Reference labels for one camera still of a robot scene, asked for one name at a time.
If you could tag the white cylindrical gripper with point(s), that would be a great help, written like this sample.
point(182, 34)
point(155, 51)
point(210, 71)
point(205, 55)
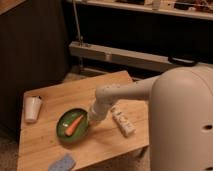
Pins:
point(98, 111)

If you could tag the green ceramic bowl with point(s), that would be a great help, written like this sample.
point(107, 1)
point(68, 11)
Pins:
point(65, 121)

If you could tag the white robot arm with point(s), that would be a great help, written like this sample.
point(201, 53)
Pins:
point(180, 116)

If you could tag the white lotion bottle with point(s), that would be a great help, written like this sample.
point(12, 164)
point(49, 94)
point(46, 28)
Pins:
point(125, 125)

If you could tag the orange carrot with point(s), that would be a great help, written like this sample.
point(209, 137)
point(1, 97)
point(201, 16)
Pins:
point(70, 130)

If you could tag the wooden low table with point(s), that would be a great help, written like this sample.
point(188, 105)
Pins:
point(39, 146)

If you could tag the blue sponge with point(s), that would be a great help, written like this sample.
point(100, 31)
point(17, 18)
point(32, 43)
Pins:
point(66, 163)

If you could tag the white paper cup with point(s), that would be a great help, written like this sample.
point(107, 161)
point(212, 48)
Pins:
point(32, 108)

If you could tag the metal stand pole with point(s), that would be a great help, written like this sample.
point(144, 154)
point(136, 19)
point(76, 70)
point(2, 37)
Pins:
point(78, 32)

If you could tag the upper wooden shelf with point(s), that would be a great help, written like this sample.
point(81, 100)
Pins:
point(142, 8)

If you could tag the long grey case with handle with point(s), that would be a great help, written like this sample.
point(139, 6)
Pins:
point(130, 58)

